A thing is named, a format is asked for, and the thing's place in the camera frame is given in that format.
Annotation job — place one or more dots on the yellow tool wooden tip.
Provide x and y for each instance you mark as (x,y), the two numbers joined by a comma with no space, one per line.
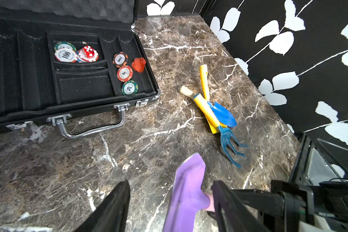
(200,101)

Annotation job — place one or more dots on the blue trowel yellow handle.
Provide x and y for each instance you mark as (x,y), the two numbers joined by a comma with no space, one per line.
(223,115)

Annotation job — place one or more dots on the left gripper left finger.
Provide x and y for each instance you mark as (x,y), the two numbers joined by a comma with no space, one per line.
(111,214)

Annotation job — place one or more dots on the orange black poker chip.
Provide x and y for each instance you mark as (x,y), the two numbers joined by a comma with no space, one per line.
(120,59)

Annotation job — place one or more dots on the black poker chip case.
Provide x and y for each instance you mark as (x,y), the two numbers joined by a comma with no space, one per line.
(79,98)

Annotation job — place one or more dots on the purple shovel pink handle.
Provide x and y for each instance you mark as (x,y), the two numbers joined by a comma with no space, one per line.
(187,196)

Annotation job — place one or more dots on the blue rake yellow handle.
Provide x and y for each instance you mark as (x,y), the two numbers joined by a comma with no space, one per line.
(226,134)

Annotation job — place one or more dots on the red plastic piece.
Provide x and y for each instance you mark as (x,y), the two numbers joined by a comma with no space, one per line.
(139,64)

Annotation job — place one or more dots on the white green poker chip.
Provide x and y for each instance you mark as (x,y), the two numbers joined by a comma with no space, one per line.
(65,52)

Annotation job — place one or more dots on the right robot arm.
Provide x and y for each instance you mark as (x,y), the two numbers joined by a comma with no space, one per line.
(316,163)

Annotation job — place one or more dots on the red white poker chip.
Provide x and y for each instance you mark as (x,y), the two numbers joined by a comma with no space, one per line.
(81,58)

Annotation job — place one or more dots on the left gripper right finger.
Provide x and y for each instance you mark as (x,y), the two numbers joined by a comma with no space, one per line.
(231,215)

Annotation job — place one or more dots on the red white dice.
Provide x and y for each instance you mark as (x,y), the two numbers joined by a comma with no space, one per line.
(88,51)

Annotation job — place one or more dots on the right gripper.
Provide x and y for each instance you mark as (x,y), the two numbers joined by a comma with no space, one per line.
(289,204)

